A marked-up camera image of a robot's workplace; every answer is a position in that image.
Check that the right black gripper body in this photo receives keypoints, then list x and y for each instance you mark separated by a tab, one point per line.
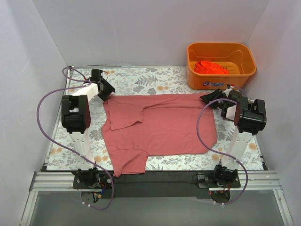
216	97

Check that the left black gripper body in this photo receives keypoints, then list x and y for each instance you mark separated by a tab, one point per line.
105	88

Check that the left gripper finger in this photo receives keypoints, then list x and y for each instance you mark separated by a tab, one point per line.
104	95
107	88

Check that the pink t shirt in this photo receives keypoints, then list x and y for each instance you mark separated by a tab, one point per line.
137	127

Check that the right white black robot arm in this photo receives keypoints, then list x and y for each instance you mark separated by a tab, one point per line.
249	117

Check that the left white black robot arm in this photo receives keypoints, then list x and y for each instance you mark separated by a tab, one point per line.
76	119

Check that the floral patterned table mat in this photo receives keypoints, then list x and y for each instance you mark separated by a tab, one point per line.
143	81

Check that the orange t shirt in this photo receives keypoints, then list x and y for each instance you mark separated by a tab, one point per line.
206	67

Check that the orange plastic basket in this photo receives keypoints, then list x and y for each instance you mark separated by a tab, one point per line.
235	57

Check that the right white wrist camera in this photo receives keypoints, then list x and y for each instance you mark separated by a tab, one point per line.
229	88

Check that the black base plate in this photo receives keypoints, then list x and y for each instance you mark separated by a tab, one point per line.
155	184

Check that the aluminium rail frame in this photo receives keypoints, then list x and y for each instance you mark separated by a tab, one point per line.
156	198

